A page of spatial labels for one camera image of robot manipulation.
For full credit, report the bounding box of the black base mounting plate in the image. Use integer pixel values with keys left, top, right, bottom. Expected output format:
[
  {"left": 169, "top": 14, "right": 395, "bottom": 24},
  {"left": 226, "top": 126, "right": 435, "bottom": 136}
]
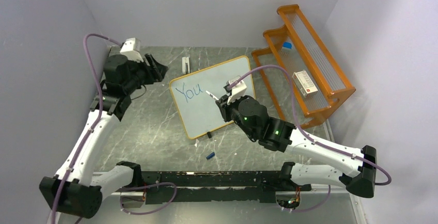
[{"left": 124, "top": 170, "right": 311, "bottom": 204}]

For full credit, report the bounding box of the white whiteboard eraser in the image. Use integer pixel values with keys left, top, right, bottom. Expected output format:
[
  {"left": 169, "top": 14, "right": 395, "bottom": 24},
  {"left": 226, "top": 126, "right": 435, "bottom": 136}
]
[{"left": 182, "top": 56, "right": 190, "bottom": 74}]

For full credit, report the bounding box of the yellow-framed whiteboard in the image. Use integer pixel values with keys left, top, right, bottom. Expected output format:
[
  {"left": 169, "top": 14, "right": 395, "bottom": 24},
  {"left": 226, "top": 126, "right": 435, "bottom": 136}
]
[{"left": 169, "top": 56, "right": 251, "bottom": 139}]

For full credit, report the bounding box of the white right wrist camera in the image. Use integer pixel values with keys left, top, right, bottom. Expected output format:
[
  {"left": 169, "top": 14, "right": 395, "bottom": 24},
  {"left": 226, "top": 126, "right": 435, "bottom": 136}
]
[{"left": 225, "top": 75, "right": 247, "bottom": 105}]

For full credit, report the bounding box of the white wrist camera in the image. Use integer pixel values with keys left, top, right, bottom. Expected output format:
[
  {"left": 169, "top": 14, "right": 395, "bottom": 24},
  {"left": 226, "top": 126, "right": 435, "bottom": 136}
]
[
  {"left": 120, "top": 38, "right": 144, "bottom": 62},
  {"left": 225, "top": 75, "right": 247, "bottom": 105}
]

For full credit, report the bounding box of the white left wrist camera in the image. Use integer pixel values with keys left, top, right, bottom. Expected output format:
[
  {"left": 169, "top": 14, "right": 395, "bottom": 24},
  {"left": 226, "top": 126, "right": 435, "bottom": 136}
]
[{"left": 120, "top": 38, "right": 144, "bottom": 62}]

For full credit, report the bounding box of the white red box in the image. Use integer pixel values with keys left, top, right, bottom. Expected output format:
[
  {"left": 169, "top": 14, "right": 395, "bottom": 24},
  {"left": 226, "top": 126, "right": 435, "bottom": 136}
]
[{"left": 292, "top": 70, "right": 318, "bottom": 98}]

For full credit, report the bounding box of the blue-capped item on shelf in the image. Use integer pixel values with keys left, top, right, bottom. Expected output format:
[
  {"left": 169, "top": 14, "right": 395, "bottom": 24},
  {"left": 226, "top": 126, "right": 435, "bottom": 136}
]
[{"left": 282, "top": 42, "right": 293, "bottom": 50}]

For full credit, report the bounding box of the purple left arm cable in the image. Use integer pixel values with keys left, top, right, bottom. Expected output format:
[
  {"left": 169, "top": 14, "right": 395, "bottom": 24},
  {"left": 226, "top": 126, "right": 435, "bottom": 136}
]
[{"left": 48, "top": 34, "right": 178, "bottom": 224}]

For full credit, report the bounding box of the white blue whiteboard marker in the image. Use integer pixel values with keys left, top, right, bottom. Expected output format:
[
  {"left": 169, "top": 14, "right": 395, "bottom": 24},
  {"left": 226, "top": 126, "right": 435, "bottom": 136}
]
[{"left": 206, "top": 90, "right": 219, "bottom": 101}]

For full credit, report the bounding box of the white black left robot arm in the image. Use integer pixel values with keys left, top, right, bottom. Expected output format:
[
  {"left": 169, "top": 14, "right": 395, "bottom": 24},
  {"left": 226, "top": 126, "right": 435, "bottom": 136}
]
[{"left": 39, "top": 54, "right": 168, "bottom": 219}]

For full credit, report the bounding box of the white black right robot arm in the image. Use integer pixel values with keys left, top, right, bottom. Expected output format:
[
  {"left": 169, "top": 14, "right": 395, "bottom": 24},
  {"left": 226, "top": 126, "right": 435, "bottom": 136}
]
[{"left": 215, "top": 95, "right": 377, "bottom": 198}]

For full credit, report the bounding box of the blue marker cap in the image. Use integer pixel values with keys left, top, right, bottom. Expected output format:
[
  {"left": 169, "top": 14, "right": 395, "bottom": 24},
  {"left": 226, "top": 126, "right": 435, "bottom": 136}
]
[{"left": 206, "top": 152, "right": 215, "bottom": 160}]

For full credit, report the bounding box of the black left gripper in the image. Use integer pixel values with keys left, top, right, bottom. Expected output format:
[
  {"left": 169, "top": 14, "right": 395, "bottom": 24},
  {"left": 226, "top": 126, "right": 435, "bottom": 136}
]
[{"left": 123, "top": 53, "right": 169, "bottom": 93}]

